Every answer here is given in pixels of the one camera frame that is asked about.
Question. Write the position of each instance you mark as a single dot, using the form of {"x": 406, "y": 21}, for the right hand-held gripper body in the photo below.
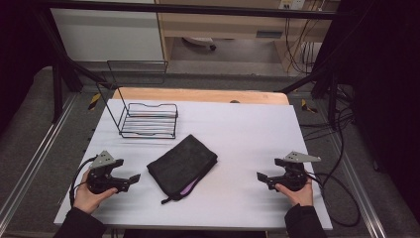
{"x": 294, "y": 177}

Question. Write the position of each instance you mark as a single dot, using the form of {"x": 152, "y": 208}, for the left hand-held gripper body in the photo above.
{"x": 99, "y": 180}

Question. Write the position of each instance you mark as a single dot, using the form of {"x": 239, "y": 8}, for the dark grey fleece towel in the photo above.
{"x": 181, "y": 165}

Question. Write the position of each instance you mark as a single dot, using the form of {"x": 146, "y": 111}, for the person's right hand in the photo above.
{"x": 301, "y": 197}

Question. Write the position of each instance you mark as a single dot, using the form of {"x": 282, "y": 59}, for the person's left hand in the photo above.
{"x": 86, "y": 200}

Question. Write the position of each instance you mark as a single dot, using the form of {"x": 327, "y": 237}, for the white table board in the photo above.
{"x": 244, "y": 139}

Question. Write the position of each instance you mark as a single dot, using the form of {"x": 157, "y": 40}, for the wooden table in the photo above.
{"x": 198, "y": 95}

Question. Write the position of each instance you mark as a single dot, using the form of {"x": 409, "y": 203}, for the black curtain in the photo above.
{"x": 20, "y": 59}
{"x": 386, "y": 82}

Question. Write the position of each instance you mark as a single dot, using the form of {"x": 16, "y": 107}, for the white cabinet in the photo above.
{"x": 105, "y": 36}

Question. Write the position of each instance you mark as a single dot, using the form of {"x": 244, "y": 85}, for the white chair base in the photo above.
{"x": 199, "y": 42}

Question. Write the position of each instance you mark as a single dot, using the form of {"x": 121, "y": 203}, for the light wooden desk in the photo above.
{"x": 224, "y": 28}

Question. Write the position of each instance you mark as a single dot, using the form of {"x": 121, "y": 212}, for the white power outlet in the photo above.
{"x": 292, "y": 4}

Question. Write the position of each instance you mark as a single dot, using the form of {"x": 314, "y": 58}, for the aluminium floor rail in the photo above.
{"x": 361, "y": 185}
{"x": 36, "y": 158}

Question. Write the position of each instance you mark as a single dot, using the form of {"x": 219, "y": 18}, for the black metal frame post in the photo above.
{"x": 333, "y": 102}
{"x": 57, "y": 95}

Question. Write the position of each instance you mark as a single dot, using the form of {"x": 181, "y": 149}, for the black metal frame strut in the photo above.
{"x": 71, "y": 56}
{"x": 305, "y": 81}

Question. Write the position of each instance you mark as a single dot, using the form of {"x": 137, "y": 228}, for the black metal frame crossbar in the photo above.
{"x": 198, "y": 9}

